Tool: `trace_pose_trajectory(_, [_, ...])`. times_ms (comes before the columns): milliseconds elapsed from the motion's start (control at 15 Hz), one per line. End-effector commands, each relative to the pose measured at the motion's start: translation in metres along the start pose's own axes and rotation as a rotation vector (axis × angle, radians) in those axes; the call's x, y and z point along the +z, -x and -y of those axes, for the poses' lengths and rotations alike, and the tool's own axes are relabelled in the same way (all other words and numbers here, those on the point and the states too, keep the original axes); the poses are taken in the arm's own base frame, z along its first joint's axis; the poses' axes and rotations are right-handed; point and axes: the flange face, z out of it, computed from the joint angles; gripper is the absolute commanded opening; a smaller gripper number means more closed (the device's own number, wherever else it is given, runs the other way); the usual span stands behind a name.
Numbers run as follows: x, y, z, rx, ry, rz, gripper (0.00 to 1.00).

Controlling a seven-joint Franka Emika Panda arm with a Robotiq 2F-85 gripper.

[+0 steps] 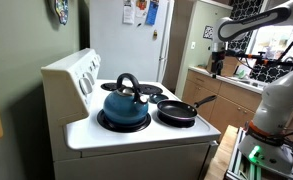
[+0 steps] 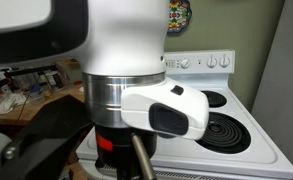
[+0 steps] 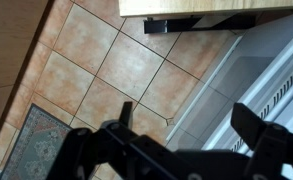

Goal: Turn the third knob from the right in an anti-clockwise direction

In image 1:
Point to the black frying pan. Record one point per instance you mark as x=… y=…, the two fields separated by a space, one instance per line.
x=176 y=109

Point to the white light switch plate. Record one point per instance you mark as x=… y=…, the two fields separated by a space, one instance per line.
x=193 y=45

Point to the bright window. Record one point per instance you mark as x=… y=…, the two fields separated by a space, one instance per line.
x=272 y=40

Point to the white refrigerator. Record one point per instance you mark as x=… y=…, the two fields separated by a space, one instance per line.
x=122 y=50

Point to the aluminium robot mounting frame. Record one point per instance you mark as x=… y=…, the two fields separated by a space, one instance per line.
x=239 y=166

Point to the patterned framed picture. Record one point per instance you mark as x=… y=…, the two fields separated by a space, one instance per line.
x=208 y=32

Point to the small yellow magnet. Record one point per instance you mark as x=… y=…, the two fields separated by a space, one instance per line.
x=155 y=33

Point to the large black coil burner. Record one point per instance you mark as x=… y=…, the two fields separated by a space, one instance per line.
x=102 y=124
x=151 y=89

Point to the blue paper sheet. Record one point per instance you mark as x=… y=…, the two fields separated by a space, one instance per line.
x=152 y=13

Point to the brown wooden door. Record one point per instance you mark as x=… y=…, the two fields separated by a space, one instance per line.
x=177 y=43

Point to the black white patterned curtain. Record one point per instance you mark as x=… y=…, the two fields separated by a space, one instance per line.
x=244 y=10

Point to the white orange paper note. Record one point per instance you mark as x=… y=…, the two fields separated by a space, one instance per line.
x=141 y=7

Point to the colourful wall decoration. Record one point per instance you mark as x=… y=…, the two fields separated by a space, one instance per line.
x=62 y=10

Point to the green countertop item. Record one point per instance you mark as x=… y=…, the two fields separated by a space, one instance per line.
x=242 y=73

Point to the white kitchen countertop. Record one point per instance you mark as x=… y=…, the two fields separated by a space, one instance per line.
x=239 y=83

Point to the white paper sheet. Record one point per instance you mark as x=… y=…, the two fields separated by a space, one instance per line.
x=128 y=13

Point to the small white burner knob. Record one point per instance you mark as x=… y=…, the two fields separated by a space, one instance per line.
x=96 y=61
x=90 y=78
x=99 y=58
x=85 y=86

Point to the light wooden table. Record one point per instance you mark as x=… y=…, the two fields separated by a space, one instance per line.
x=222 y=153

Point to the wooden kitchen cabinets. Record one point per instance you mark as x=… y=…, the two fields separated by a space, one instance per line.
x=229 y=106

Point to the brown cardboard box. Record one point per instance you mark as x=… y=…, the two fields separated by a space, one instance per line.
x=231 y=65

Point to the black white patterned backsplash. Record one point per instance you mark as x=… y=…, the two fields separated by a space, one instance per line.
x=269 y=73

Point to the black orange camera stand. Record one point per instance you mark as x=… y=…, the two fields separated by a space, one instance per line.
x=259 y=57

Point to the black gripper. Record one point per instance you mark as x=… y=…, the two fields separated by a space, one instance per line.
x=217 y=58

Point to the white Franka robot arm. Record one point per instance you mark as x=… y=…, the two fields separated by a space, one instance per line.
x=276 y=100

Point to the white electric stove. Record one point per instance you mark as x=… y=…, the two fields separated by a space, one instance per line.
x=126 y=156

